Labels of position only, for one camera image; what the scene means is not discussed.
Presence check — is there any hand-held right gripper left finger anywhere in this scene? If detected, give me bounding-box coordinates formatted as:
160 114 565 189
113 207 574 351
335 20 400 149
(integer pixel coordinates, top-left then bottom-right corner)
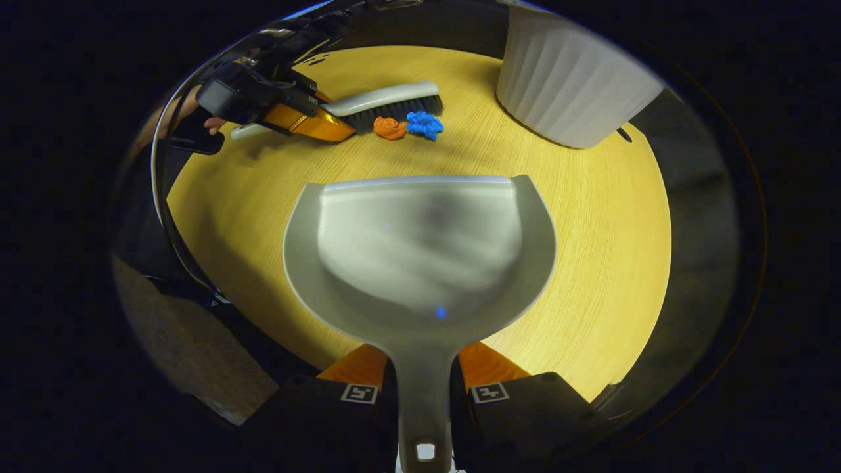
240 342 400 473

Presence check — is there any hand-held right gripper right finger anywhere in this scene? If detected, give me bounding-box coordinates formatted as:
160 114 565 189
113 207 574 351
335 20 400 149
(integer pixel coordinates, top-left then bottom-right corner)
450 342 612 473

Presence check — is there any small grey broom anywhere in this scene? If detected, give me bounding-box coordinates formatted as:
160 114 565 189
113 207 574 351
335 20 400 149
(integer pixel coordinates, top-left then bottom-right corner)
230 81 444 141

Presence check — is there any orange paper trash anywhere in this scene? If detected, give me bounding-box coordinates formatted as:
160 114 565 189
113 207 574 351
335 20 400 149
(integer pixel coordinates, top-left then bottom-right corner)
373 116 409 141

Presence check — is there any blue paper trash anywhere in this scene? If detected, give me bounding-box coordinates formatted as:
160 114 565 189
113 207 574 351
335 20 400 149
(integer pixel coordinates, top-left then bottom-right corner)
405 110 445 142

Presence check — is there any grey dustpan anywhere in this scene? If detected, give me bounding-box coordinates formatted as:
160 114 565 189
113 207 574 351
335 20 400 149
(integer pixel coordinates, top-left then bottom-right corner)
283 174 558 473

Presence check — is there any white ribbed garbage bin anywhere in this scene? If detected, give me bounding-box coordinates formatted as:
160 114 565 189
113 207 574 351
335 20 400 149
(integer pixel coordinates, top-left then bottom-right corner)
496 5 666 150

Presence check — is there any wooden desktop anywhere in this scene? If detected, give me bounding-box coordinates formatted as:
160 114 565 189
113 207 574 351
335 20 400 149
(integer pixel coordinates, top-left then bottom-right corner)
164 45 673 405

